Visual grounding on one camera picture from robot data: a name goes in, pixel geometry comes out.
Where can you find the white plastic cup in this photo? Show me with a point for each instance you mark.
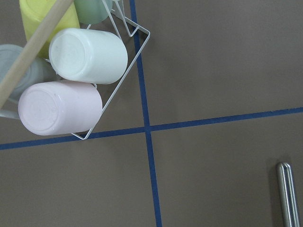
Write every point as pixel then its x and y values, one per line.
pixel 89 56

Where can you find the pink plastic cup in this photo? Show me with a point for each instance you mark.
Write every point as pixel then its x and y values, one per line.
pixel 60 107

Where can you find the green plastic cup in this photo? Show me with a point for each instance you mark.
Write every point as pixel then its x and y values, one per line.
pixel 90 11

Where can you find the grey-blue plastic cup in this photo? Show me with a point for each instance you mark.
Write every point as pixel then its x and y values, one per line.
pixel 39 71

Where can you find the yellow plastic cup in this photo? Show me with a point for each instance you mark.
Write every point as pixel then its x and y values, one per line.
pixel 34 11

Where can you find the wooden rack handle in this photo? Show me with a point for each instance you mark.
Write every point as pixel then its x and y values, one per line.
pixel 32 48

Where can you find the white wire cup rack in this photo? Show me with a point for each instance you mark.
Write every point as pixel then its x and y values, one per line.
pixel 133 30

